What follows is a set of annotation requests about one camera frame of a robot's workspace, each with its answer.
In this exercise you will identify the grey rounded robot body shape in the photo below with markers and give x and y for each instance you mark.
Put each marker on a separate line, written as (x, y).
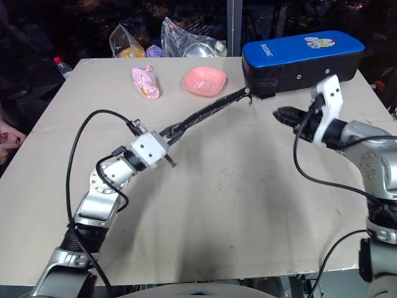
(201, 291)

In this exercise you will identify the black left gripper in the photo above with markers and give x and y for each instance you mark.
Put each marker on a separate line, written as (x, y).
(170, 159)

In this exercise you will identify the small white bottle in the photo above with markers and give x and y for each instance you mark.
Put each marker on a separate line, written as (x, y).
(221, 49)

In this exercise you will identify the clear plastic bag with food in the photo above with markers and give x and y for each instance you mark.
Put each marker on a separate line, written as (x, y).
(128, 46)

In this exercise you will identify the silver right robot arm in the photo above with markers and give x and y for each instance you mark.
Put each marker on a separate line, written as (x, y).
(369, 155)

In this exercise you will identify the clear bag with metal bowl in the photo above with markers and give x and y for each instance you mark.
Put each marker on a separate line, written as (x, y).
(178, 37)

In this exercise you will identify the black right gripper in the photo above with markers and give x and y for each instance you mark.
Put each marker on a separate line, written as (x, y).
(310, 124)

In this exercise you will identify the pink folded plastic bag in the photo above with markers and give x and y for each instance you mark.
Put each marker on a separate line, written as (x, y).
(145, 82)

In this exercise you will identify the grey metal post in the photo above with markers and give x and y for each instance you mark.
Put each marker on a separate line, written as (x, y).
(234, 28)

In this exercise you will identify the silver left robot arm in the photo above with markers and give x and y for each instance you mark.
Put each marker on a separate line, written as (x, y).
(99, 201)

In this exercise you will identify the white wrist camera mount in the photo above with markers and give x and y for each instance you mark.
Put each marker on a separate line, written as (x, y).
(330, 102)
(149, 149)

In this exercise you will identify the pink plastic bowl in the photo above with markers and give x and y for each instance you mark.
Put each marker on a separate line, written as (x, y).
(204, 81)

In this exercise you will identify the bystander bare hand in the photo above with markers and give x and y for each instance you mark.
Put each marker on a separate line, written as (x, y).
(10, 135)

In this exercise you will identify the blue black padded box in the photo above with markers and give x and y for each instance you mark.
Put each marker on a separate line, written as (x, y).
(294, 59)

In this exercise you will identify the red-capped plastic bottle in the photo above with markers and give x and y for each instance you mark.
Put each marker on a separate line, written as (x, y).
(63, 68)

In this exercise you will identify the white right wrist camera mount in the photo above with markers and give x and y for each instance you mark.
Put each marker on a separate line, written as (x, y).
(330, 102)

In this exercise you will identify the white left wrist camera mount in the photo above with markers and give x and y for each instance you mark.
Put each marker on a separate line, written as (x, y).
(149, 149)

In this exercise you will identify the shiny metal bowl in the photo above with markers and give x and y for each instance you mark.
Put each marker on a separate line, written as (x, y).
(198, 51)

